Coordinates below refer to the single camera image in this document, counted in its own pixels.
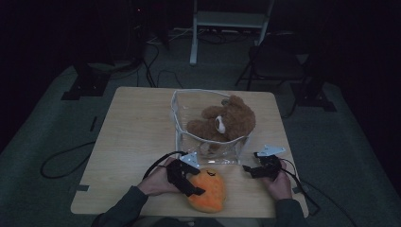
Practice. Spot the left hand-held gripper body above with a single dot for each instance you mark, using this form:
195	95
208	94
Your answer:
178	171

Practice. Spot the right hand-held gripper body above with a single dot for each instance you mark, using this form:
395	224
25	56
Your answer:
271	162

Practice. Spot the orange plush toy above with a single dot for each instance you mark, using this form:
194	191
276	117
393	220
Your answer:
211	195

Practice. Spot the clear plastic bin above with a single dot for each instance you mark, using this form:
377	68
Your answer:
189	148

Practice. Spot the brown teddy bear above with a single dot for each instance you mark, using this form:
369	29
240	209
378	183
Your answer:
233	119

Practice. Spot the person's left hand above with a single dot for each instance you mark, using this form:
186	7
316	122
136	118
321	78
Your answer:
156	183

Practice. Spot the person's right hand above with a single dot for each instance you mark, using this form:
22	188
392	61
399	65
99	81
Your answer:
280	187

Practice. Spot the grey tape strip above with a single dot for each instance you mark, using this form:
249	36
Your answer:
298	189
80	188

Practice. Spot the black stand base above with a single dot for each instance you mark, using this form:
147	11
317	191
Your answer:
85	83
315	99

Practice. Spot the black folding chair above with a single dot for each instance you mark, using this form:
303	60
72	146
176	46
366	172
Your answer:
274	60

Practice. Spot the desk with white metal frame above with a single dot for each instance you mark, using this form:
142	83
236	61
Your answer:
227	19

